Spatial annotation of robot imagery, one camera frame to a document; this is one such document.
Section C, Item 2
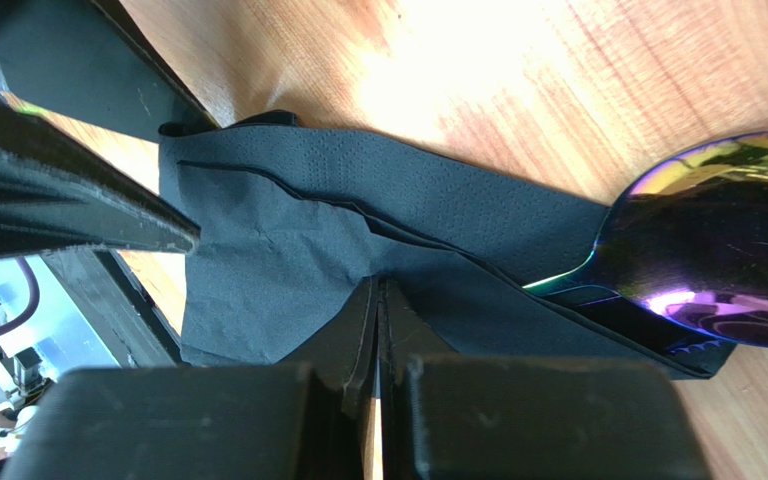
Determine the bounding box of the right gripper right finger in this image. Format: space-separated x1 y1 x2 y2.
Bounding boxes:
377 280 711 479

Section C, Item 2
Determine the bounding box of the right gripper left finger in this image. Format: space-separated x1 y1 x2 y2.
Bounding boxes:
2 279 379 479

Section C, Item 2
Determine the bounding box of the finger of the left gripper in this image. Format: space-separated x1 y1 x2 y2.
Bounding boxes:
0 98 200 258

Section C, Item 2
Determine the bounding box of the black paper napkin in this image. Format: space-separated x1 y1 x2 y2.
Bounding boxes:
159 111 708 379

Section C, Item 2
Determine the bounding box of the iridescent spoon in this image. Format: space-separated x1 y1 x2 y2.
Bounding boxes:
528 131 768 348

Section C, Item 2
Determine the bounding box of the purple iridescent knife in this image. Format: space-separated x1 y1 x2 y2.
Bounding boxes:
559 286 736 378

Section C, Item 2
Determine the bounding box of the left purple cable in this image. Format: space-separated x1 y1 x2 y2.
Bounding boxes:
0 256 42 351

